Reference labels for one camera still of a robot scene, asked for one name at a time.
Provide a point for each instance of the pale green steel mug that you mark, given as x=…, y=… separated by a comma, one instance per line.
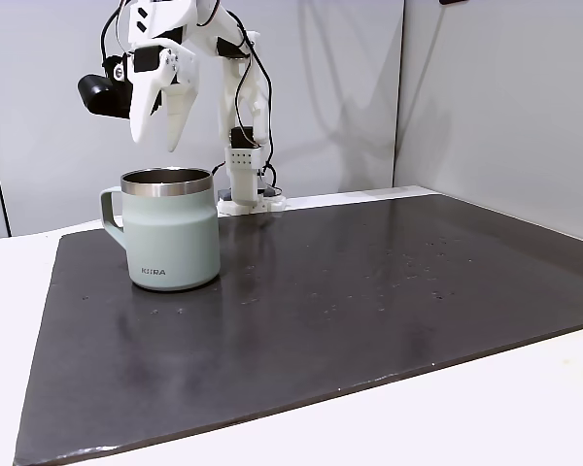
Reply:
x=175, y=233

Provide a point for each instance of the black table mat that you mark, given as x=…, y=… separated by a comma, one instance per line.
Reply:
x=291, y=340

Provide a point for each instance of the black oval camera box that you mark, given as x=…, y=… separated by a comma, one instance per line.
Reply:
x=104, y=97

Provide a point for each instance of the black object on wall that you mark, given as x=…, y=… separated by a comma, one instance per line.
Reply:
x=454, y=2

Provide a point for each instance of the grey-blue table clamp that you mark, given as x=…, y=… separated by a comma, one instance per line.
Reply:
x=224, y=195

